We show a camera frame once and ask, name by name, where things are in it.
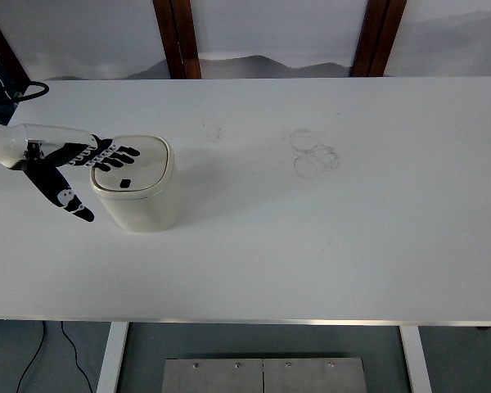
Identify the cream lidded trash can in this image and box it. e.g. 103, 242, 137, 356
90, 135, 182, 233

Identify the black floor cable right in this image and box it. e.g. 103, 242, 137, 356
60, 321, 95, 393

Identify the right white table leg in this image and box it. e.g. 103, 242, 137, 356
399, 326, 432, 393

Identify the brown wooden frame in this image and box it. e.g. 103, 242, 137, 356
349, 0, 407, 77
152, 0, 201, 79

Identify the dark wooden frame far left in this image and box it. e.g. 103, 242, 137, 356
0, 30, 30, 93

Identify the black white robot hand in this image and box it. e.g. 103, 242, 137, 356
11, 125, 141, 222

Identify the white table leg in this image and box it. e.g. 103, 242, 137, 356
399, 326, 432, 393
97, 322, 129, 393

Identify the black floor cable left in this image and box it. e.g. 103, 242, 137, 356
15, 321, 47, 393

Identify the right brown wooden frame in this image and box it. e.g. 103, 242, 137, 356
349, 0, 407, 77

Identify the black floor cable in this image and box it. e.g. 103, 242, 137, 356
15, 321, 47, 393
60, 321, 95, 393

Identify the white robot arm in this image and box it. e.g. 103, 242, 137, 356
0, 124, 28, 168

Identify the left brown wooden frame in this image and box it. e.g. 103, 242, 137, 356
152, 0, 201, 79

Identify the left white table leg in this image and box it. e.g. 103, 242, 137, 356
97, 322, 129, 393

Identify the metal base plate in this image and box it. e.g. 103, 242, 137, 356
162, 358, 367, 392

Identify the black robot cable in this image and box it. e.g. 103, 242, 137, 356
0, 80, 51, 108

